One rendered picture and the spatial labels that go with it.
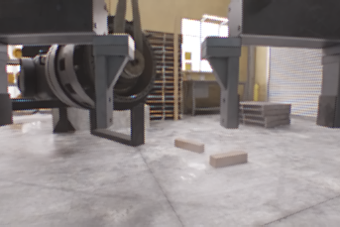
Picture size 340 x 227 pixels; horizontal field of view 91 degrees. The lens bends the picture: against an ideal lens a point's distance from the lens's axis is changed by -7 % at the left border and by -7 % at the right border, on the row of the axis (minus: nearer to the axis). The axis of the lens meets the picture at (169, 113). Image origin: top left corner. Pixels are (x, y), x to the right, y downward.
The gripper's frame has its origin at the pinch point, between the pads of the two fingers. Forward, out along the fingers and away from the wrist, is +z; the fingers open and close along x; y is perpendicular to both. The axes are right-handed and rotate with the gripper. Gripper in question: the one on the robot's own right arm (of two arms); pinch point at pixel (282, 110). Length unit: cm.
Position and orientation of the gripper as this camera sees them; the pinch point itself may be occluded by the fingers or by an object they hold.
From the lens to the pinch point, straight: 25.5
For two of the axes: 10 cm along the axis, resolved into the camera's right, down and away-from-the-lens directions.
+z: -0.1, 9.9, 1.1
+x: 10.0, 0.1, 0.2
